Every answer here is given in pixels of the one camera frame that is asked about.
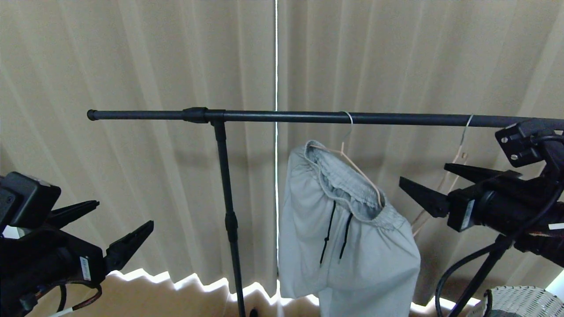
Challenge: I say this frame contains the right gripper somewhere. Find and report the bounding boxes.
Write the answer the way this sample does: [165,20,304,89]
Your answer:
[398,163,564,235]

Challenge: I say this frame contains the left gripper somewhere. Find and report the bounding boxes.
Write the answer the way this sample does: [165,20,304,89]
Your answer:
[0,200,155,305]

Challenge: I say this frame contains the pink clothes hanger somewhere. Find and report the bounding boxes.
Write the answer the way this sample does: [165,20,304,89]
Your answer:
[308,111,385,208]
[411,114,475,237]

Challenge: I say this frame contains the pale grey shorts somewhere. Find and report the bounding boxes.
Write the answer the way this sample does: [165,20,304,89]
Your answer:
[278,140,422,317]

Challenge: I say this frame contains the white laundry basket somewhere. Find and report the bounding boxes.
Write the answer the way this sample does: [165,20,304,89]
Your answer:
[467,285,564,317]

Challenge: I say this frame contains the black clothes rack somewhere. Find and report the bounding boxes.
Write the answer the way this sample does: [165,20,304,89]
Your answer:
[87,107,564,317]

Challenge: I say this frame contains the beige curtain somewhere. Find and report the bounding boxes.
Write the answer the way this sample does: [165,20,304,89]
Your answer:
[0,0,564,309]

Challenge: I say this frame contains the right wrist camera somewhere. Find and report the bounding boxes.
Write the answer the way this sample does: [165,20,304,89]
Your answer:
[495,119,564,169]

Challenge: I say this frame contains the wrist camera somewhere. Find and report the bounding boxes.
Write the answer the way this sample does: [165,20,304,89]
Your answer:
[495,119,564,169]
[0,172,62,230]

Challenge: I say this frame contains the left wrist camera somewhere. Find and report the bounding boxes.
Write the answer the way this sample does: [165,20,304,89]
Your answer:
[0,172,62,230]

